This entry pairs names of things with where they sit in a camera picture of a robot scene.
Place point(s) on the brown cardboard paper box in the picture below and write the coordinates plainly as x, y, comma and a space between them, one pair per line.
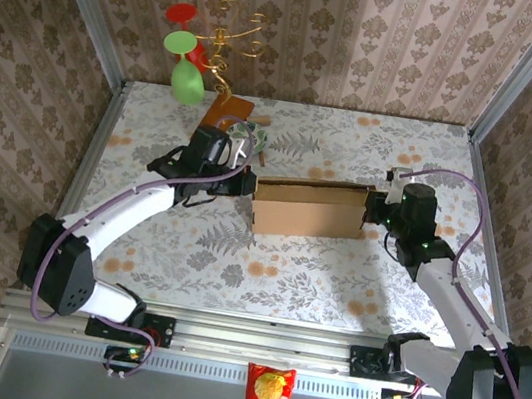
309, 216

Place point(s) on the aluminium table side rail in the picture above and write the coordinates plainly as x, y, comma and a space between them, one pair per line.
93, 152
489, 214

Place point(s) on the leaf pattern ceramic bowl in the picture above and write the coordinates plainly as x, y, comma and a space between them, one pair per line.
259, 139

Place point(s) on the red plastic wine glass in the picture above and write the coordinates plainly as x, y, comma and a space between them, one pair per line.
181, 13

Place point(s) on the green plastic wine glass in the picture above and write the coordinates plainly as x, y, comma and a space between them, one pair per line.
185, 83

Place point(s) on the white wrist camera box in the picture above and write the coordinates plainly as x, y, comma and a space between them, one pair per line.
237, 152
397, 177

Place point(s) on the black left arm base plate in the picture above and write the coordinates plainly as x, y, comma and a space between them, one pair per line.
164, 330

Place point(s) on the aluminium frame post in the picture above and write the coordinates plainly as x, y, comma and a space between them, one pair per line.
84, 4
524, 73

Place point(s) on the floral printed table cover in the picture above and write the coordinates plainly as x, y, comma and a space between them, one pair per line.
282, 288

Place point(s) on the aluminium frame rail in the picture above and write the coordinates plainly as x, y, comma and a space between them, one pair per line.
264, 341

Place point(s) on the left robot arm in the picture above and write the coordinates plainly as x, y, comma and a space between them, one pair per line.
57, 273

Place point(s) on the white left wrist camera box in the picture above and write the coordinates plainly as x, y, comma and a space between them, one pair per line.
237, 152

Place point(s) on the red snack packet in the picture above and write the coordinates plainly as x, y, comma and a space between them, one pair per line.
269, 386

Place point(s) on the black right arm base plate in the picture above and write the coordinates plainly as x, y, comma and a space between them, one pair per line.
362, 361

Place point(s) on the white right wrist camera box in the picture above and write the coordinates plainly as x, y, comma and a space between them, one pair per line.
397, 177

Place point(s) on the small wooden mallet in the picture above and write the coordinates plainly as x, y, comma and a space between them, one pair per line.
263, 120

